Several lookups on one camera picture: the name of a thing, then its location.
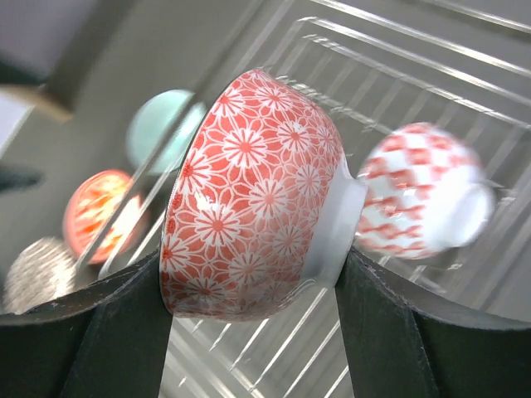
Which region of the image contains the beige lattice patterned bowl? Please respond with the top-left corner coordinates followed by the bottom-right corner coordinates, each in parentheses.
top-left (2, 237), bottom-right (76, 314)

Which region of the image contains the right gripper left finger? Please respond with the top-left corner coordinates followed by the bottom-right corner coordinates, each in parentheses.
top-left (1, 250), bottom-right (172, 397)

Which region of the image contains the red daisy patterned bowl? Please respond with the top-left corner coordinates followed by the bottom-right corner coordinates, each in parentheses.
top-left (159, 69), bottom-right (367, 322)

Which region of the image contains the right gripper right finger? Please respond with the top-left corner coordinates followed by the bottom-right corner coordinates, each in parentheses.
top-left (335, 248), bottom-right (530, 397)

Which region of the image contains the white red patterned bowl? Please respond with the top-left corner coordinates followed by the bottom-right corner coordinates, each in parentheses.
top-left (356, 123), bottom-right (496, 260)

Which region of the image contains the red floral bowl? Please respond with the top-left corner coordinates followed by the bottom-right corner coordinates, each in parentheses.
top-left (62, 169), bottom-right (149, 265)

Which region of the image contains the metal wire dish rack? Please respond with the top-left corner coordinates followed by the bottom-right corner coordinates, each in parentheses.
top-left (78, 0), bottom-right (531, 398)

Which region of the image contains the mint green bowl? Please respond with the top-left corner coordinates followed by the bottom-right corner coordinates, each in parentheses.
top-left (125, 90), bottom-right (207, 175)

